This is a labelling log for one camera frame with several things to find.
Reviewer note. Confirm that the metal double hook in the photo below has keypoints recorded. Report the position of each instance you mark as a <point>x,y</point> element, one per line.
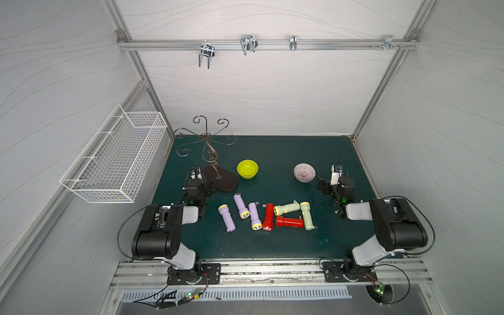
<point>248,43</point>
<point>207,51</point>

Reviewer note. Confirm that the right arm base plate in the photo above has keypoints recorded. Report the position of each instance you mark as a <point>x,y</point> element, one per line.
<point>339,272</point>

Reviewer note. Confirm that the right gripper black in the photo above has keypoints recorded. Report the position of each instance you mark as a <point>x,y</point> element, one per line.
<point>325,186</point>

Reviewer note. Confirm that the pink striped bowl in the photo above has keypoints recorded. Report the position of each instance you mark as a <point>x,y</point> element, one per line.
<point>304,172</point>

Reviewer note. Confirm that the purple flashlight middle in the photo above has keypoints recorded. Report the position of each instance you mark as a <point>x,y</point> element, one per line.
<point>242,208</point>

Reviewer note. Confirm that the small metal hook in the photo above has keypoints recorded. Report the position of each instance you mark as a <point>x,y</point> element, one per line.
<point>293,43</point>

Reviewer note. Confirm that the lime green bowl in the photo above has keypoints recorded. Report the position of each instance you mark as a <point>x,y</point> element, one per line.
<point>247,169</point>

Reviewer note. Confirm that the right green-lit circuit board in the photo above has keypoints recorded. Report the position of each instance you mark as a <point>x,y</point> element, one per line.
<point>379,288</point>

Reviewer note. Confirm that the green-lit circuit board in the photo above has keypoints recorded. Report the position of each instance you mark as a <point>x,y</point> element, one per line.
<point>195,294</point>
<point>379,288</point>

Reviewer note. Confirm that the red flashlight upright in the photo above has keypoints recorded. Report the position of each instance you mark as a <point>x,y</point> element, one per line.
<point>269,216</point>

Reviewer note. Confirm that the metal double hook middle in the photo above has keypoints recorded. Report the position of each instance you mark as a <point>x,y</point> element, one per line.
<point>248,43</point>

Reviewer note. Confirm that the aluminium front rail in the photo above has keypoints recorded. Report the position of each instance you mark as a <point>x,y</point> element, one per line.
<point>269,273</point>

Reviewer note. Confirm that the purple flashlight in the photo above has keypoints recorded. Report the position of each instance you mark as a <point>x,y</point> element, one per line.
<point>256,223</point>
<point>242,208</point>
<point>227,218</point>

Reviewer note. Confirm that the purple flashlight right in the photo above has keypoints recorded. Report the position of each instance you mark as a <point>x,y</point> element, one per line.
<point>256,223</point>

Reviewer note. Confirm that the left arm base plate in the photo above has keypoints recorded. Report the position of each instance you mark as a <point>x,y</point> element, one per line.
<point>200,275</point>

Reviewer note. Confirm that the aluminium top rail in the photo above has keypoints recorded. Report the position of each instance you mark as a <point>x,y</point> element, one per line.
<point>263,44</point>

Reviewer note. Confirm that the left green-lit circuit board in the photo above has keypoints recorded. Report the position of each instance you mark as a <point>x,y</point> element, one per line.
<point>195,294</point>

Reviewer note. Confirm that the metal double hook left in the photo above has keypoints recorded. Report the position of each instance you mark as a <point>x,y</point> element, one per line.
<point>207,51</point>

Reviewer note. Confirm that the copper wire jewelry stand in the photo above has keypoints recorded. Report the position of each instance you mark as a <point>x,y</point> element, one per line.
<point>223,179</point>

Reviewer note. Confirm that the pale green flashlight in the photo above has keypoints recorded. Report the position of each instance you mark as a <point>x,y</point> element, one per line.
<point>288,208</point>
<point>305,208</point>

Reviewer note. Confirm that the aluminium rail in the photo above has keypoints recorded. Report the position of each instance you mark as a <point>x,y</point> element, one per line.
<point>263,44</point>
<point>269,273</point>

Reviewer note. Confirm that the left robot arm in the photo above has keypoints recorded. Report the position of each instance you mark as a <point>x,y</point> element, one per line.
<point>159,233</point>

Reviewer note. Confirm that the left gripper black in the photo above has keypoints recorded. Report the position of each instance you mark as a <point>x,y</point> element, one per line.
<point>195,180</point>

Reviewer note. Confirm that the metal hook bracket right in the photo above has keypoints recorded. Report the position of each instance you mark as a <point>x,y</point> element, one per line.
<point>388,44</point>

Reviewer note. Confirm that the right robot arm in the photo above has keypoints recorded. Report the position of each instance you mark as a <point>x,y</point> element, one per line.
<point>397,228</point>

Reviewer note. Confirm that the white vent strip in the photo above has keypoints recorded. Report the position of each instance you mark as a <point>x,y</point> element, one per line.
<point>292,293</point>

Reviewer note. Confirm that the dark green table mat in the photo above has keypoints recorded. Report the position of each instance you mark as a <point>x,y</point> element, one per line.
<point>275,183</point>

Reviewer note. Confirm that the red flashlight horizontal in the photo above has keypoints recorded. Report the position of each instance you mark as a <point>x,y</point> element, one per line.
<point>289,222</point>

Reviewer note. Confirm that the white wire basket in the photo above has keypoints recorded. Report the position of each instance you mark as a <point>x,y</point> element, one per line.
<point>112,166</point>

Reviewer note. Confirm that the purple flashlight leftmost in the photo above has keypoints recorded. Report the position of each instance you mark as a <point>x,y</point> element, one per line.
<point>227,218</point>

